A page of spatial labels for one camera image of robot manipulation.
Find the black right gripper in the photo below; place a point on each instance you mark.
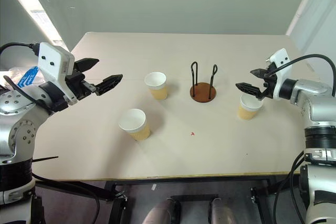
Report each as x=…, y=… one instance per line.
x=267, y=87

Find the black metal table frame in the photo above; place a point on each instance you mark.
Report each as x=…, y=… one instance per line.
x=183, y=178

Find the tan ribbed paper cup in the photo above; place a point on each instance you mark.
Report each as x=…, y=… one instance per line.
x=134, y=124
x=157, y=87
x=246, y=110

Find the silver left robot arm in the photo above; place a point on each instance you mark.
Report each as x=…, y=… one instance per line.
x=15, y=103

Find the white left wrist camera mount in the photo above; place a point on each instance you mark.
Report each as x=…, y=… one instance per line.
x=52, y=61

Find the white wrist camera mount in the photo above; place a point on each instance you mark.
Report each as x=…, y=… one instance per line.
x=52, y=61
x=282, y=57

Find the thin black zip tie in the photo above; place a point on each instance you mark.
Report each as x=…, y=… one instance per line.
x=46, y=158

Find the blue and clear plastic bag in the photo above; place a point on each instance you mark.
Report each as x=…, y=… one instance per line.
x=29, y=75

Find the grey rounded shape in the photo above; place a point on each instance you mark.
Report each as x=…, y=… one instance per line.
x=160, y=211
x=223, y=212

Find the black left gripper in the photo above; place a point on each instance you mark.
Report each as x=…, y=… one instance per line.
x=78, y=85

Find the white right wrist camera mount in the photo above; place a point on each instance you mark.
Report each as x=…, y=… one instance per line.
x=282, y=57

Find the small white frame label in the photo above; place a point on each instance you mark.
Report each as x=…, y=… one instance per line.
x=154, y=187

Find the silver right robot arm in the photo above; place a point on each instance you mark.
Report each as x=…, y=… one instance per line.
x=315, y=93

